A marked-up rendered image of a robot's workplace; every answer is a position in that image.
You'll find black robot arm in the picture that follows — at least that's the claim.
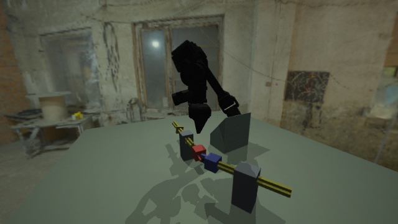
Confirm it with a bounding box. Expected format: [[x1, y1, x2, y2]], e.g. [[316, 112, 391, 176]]
[[172, 40, 241, 117]]

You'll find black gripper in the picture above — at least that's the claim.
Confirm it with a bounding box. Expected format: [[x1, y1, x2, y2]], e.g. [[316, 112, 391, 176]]
[[188, 83, 211, 134]]

